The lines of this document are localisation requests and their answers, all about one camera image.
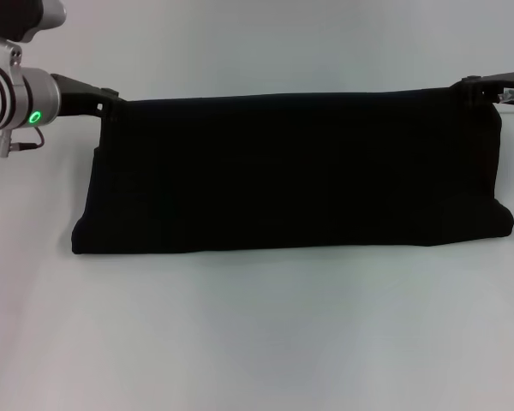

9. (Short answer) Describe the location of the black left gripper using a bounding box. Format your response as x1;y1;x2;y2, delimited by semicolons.
50;73;128;123

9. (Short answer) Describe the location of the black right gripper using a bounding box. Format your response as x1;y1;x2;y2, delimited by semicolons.
448;69;514;107

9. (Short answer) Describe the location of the black t-shirt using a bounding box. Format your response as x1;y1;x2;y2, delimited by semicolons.
70;86;514;257

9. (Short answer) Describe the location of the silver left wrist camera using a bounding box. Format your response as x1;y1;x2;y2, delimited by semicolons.
0;0;68;70

